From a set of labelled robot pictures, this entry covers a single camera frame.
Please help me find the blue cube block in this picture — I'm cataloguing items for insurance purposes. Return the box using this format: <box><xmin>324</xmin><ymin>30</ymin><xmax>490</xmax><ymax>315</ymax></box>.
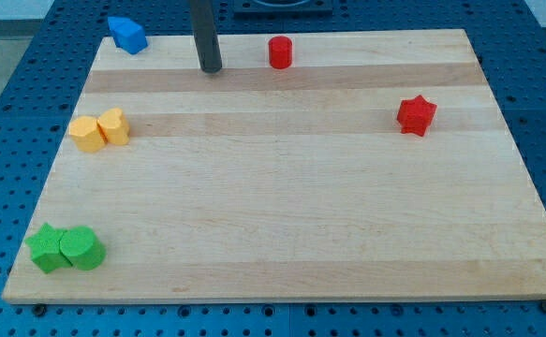
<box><xmin>113</xmin><ymin>21</ymin><xmax>148</xmax><ymax>54</ymax></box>

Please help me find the red cylinder block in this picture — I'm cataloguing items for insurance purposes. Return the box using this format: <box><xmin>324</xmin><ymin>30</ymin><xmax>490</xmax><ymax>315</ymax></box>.
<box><xmin>268</xmin><ymin>36</ymin><xmax>293</xmax><ymax>69</ymax></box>

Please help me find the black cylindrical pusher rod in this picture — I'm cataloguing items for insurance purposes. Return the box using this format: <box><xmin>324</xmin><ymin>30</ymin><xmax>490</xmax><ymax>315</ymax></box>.
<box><xmin>188</xmin><ymin>0</ymin><xmax>222</xmax><ymax>74</ymax></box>

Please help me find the red star block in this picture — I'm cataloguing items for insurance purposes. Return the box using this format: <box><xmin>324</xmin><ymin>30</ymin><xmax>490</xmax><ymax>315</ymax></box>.
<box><xmin>396</xmin><ymin>95</ymin><xmax>437</xmax><ymax>137</ymax></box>

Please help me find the green star block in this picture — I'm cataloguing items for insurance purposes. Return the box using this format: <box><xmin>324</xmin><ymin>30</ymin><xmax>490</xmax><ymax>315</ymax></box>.
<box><xmin>24</xmin><ymin>223</ymin><xmax>72</xmax><ymax>273</ymax></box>

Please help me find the wooden board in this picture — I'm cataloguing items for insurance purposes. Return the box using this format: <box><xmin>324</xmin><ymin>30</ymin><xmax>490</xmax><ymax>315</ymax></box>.
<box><xmin>3</xmin><ymin>29</ymin><xmax>546</xmax><ymax>304</ymax></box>

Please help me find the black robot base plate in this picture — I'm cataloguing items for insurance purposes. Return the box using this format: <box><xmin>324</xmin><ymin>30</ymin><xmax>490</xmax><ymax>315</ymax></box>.
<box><xmin>231</xmin><ymin>0</ymin><xmax>333</xmax><ymax>17</ymax></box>

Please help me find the yellow heart block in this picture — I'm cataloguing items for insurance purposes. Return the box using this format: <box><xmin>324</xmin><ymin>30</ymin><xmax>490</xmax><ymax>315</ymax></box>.
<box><xmin>97</xmin><ymin>108</ymin><xmax>130</xmax><ymax>145</ymax></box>

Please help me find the green cylinder block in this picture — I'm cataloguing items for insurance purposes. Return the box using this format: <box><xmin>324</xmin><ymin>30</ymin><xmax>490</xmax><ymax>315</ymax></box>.
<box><xmin>60</xmin><ymin>226</ymin><xmax>106</xmax><ymax>271</ymax></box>

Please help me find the yellow hexagon block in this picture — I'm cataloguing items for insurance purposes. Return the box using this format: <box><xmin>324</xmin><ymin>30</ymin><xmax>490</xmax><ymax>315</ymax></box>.
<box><xmin>68</xmin><ymin>116</ymin><xmax>107</xmax><ymax>153</ymax></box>

